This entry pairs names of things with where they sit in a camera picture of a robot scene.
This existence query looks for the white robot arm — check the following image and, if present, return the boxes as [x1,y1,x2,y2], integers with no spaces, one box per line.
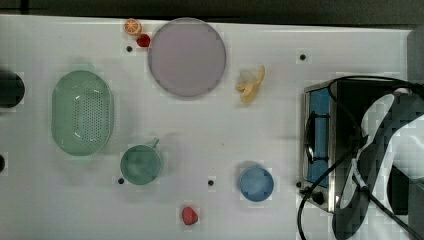
[332,94,423,240]

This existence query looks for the toaster oven with blue door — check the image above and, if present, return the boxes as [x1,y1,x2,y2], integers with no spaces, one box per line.
[300,75,423,213]

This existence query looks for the peeled toy banana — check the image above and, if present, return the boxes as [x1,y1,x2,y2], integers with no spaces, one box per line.
[236,65,266,104]

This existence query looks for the grey round plate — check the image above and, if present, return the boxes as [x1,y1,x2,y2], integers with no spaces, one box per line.
[148,18,226,98]

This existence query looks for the blue cup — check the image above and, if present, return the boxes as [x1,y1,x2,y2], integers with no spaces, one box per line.
[239,167,275,202]

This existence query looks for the red toy strawberry front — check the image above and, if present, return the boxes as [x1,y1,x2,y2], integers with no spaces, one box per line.
[181,206,199,226]

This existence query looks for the red toy strawberry near plate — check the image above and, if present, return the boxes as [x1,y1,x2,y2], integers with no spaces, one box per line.
[136,34,151,47]

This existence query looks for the toy orange slice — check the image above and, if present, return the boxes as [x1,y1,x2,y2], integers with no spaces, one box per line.
[124,18,143,36]

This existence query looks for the green oval colander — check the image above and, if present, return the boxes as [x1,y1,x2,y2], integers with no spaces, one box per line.
[51,70,114,156]

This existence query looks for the large black round pan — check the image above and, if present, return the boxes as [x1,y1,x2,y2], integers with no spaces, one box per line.
[0,71,25,108]

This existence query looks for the small black round pot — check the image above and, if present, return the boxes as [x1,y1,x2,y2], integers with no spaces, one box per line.
[0,155,5,172]

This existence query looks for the green mug with handle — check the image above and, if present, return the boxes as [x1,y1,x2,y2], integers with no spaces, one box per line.
[120,138,162,185]

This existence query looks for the black cable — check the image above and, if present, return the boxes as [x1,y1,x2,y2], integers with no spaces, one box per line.
[297,75,424,240]

